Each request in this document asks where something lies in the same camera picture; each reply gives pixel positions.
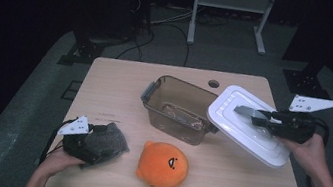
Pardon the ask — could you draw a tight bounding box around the brown translucent storage box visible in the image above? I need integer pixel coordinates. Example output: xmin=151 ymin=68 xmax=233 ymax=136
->
xmin=134 ymin=71 xmax=227 ymax=150

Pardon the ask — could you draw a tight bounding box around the black floor cable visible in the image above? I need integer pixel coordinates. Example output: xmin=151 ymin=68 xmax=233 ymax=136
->
xmin=115 ymin=15 xmax=195 ymax=71

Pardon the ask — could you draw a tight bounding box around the bundle of floor cables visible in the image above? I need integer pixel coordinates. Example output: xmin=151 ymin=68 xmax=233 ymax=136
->
xmin=195 ymin=10 xmax=230 ymax=30

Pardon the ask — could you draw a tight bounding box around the black stand base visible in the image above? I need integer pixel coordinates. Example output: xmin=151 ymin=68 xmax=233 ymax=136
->
xmin=57 ymin=28 xmax=111 ymax=73
xmin=277 ymin=54 xmax=333 ymax=102

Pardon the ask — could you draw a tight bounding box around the orange plush toy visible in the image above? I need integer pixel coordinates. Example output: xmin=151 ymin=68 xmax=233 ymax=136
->
xmin=133 ymin=138 xmax=193 ymax=187

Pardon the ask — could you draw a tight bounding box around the white metal frame stand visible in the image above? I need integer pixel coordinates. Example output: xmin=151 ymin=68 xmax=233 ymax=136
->
xmin=185 ymin=0 xmax=278 ymax=58

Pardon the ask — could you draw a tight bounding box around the person's right hand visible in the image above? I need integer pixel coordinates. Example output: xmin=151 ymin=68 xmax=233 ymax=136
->
xmin=274 ymin=128 xmax=333 ymax=182

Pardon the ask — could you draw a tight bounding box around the left hand-held gripper cable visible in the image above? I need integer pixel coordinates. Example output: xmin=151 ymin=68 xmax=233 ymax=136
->
xmin=38 ymin=114 xmax=78 ymax=169

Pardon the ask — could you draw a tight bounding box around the white lid with grey handle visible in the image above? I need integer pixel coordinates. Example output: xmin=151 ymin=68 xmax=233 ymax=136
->
xmin=199 ymin=80 xmax=300 ymax=171

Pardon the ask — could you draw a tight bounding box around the grey fuzzy cloth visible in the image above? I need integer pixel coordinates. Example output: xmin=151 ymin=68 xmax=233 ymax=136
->
xmin=76 ymin=117 xmax=134 ymax=177

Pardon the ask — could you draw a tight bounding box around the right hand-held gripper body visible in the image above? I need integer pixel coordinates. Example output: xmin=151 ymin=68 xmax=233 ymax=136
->
xmin=268 ymin=90 xmax=333 ymax=150

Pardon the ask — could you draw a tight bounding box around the grey floor cable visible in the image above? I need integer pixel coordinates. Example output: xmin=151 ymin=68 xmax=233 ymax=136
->
xmin=149 ymin=2 xmax=196 ymax=32

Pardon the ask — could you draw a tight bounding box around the person's left hand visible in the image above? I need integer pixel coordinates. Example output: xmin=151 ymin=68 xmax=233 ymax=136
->
xmin=35 ymin=145 xmax=87 ymax=185

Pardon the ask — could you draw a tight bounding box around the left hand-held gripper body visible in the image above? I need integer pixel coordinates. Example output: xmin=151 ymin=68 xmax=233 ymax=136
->
xmin=53 ymin=111 xmax=102 ymax=166

